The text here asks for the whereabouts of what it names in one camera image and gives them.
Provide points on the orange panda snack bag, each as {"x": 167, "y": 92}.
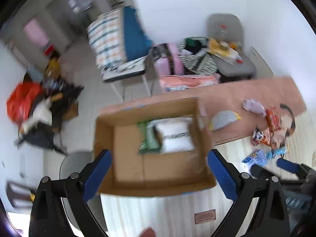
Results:
{"x": 261, "y": 137}

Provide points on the red snack bag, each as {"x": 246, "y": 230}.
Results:
{"x": 273, "y": 119}

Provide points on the light blue tissue pack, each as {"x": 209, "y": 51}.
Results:
{"x": 257, "y": 157}

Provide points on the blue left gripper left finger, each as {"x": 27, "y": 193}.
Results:
{"x": 93, "y": 174}

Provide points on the plaid folded quilt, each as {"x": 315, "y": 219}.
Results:
{"x": 106, "y": 38}

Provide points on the patterned tote bag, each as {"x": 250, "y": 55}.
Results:
{"x": 194, "y": 55}

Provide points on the pink suitcase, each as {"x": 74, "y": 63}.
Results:
{"x": 166, "y": 60}

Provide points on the open cardboard box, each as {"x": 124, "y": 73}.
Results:
{"x": 154, "y": 174}

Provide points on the grey chair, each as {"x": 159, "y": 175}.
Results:
{"x": 226, "y": 38}

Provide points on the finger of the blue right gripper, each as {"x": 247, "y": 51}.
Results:
{"x": 288, "y": 166}

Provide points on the blue folded quilt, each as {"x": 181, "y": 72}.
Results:
{"x": 136, "y": 42}

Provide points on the brown mat label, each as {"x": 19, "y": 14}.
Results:
{"x": 205, "y": 216}

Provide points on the silver yellow pouch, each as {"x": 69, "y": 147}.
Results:
{"x": 223, "y": 119}

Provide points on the yellow bag on floor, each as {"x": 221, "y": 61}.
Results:
{"x": 53, "y": 69}

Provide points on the green snack bag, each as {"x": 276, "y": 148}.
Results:
{"x": 150, "y": 142}

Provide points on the lilac cloth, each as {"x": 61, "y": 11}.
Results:
{"x": 252, "y": 105}

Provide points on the yellow snack bags on chair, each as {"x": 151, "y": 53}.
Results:
{"x": 222, "y": 49}

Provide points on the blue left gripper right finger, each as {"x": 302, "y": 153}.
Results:
{"x": 225, "y": 173}

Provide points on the white bench chair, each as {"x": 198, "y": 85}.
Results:
{"x": 125, "y": 71}

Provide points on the red plastic bag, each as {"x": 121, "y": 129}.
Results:
{"x": 21, "y": 99}

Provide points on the long blue snack pack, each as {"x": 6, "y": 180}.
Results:
{"x": 278, "y": 152}

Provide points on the pink folded blanket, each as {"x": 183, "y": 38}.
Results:
{"x": 183, "y": 82}

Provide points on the white plastic package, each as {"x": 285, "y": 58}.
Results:
{"x": 175, "y": 134}

